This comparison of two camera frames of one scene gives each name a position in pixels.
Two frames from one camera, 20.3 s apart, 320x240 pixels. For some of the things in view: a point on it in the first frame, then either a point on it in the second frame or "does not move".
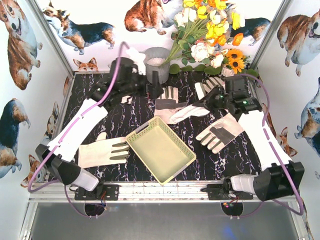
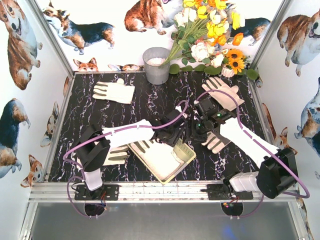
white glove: [167, 103] → [160, 158]
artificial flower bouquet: [205, 27] does not move
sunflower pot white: [234, 61] does not move
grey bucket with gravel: [153, 58] does not move
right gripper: [208, 100] → [198, 133]
